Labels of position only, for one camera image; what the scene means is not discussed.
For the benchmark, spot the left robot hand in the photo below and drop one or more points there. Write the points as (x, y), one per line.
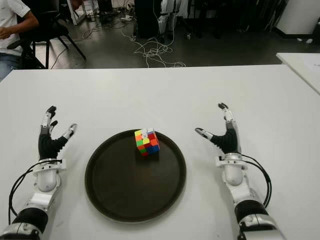
(48, 145)

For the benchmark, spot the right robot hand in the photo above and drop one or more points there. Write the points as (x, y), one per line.
(228, 141)

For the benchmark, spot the multicoloured Rubik's cube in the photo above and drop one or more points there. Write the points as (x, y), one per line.
(147, 141)

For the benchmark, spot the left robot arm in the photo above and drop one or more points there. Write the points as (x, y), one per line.
(37, 200)

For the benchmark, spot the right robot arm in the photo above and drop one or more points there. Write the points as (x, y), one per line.
(246, 200)

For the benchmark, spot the dark brown round plate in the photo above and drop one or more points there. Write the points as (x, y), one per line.
(135, 180)

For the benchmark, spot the white side table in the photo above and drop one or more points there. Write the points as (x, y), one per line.
(303, 66)

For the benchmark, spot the person in white shirt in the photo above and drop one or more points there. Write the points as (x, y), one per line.
(10, 30)

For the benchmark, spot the black chair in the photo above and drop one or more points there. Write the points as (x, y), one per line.
(50, 22)

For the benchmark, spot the small white floor object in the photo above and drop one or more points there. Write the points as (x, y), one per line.
(309, 40)

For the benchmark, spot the white humanoid robot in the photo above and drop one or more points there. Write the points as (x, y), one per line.
(165, 21)

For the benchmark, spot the black cabinet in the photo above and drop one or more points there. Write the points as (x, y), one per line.
(147, 17)

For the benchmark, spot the white power strip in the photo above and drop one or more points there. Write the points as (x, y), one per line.
(127, 17)

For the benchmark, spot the soccer ball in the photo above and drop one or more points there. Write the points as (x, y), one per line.
(129, 6)

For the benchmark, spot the white frame desk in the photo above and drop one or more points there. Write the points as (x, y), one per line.
(75, 12)

